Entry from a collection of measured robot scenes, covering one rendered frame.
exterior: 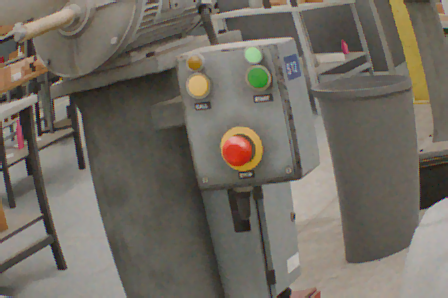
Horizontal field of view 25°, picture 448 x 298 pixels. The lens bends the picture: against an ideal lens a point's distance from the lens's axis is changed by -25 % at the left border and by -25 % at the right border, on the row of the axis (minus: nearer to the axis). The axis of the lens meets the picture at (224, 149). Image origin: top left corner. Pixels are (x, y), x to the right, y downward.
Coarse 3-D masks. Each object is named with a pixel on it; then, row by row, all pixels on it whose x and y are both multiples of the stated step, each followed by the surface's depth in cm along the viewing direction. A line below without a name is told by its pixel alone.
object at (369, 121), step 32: (320, 96) 452; (352, 96) 440; (384, 96) 440; (352, 128) 445; (384, 128) 442; (352, 160) 450; (384, 160) 444; (416, 160) 457; (352, 192) 454; (384, 192) 447; (416, 192) 458; (352, 224) 458; (384, 224) 450; (416, 224) 461; (352, 256) 463; (384, 256) 453
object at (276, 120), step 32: (224, 64) 177; (256, 64) 175; (288, 64) 177; (192, 96) 180; (224, 96) 178; (256, 96) 176; (288, 96) 175; (192, 128) 181; (224, 128) 179; (256, 128) 177; (288, 128) 176; (192, 160) 182; (224, 160) 180; (256, 160) 178; (288, 160) 176
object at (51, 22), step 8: (48, 16) 176; (56, 16) 177; (64, 16) 180; (72, 16) 183; (32, 24) 169; (40, 24) 171; (48, 24) 174; (56, 24) 178; (64, 24) 182; (32, 32) 169; (40, 32) 172; (24, 40) 168
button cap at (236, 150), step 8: (240, 136) 177; (224, 144) 177; (232, 144) 176; (240, 144) 176; (248, 144) 176; (224, 152) 177; (232, 152) 176; (240, 152) 176; (248, 152) 176; (232, 160) 177; (240, 160) 176; (248, 160) 177
